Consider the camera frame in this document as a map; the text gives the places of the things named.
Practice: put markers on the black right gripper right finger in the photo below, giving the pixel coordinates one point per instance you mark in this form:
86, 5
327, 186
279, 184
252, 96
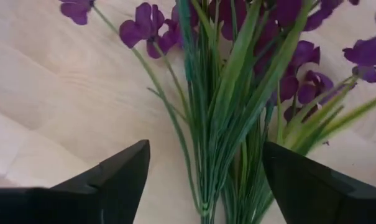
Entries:
315, 196

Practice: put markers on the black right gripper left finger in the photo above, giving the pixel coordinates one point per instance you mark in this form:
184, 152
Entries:
82, 202

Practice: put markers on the purple artificial flower bunch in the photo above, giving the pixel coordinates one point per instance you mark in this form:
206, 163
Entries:
225, 124

